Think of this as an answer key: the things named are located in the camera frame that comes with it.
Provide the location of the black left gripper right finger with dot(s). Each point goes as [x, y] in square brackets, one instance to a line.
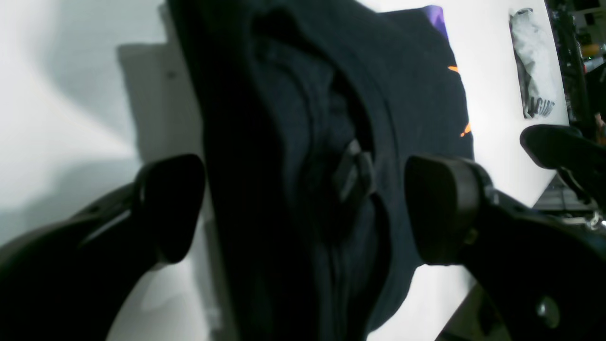
[545, 279]

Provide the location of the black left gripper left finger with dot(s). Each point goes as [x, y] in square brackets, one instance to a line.
[68, 281]

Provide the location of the black T-shirt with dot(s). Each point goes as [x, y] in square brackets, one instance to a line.
[311, 109]

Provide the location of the grey cloth at edge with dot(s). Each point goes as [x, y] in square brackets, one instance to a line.
[534, 66]

